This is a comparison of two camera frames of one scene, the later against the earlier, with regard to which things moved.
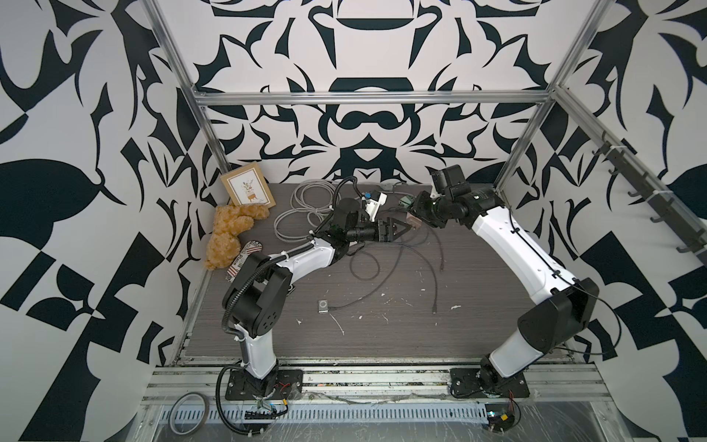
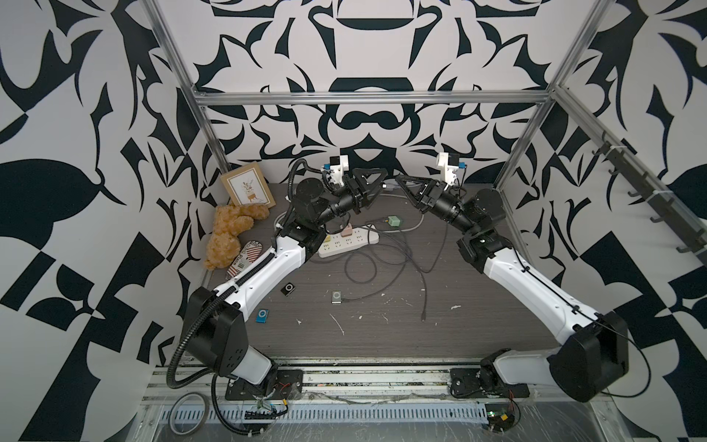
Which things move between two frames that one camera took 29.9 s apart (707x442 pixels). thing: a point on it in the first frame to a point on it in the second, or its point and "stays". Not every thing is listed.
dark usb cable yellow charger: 386,280 to 392,280
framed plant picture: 248,186 stays
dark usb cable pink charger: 415,223 to 346,229
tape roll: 203,422 stays
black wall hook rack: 694,237 stays
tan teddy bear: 230,221 stays
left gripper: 388,226 to 358,193
